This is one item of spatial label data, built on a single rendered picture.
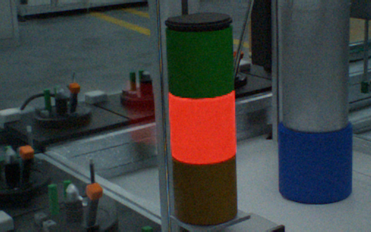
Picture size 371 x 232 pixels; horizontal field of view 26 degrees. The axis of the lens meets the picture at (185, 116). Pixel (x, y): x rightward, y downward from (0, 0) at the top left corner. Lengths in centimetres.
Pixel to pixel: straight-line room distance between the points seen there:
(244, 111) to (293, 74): 47
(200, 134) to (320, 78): 102
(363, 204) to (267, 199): 20
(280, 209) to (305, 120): 19
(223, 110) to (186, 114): 3
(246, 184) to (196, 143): 119
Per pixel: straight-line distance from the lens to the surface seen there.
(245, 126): 207
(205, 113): 58
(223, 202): 61
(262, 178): 181
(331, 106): 162
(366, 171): 186
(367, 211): 165
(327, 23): 158
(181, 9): 61
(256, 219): 67
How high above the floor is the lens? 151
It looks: 17 degrees down
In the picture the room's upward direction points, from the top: 3 degrees counter-clockwise
